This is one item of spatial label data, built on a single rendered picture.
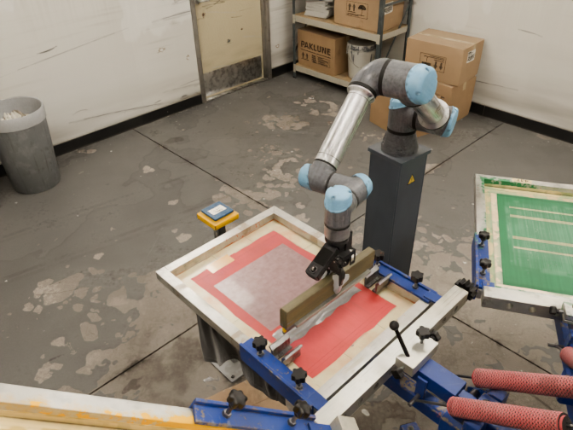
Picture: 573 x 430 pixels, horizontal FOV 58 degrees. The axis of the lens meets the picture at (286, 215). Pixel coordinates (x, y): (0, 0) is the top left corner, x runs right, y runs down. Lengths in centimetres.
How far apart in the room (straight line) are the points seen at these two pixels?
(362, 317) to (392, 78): 77
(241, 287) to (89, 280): 184
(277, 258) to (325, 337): 42
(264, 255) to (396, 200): 61
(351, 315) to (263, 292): 32
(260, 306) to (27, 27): 351
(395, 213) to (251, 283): 72
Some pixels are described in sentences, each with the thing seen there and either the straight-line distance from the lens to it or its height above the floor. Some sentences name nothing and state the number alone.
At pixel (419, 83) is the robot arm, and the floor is 164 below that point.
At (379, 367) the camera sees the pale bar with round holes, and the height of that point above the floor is 104.
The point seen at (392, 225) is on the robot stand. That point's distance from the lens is 226.
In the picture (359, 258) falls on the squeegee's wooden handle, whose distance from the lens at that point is 168.
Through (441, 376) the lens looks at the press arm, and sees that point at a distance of 152.
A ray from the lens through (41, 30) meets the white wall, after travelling 481.
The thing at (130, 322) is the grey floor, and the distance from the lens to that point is 318.
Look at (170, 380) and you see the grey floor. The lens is 285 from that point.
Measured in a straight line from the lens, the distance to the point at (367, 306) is 178.
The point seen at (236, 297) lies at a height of 95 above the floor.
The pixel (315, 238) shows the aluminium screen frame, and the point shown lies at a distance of 200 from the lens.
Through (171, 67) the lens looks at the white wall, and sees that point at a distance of 544.
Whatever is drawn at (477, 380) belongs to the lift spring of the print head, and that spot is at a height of 106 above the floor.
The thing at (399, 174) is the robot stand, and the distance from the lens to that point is 212.
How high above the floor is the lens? 222
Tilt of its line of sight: 35 degrees down
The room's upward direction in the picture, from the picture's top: 2 degrees counter-clockwise
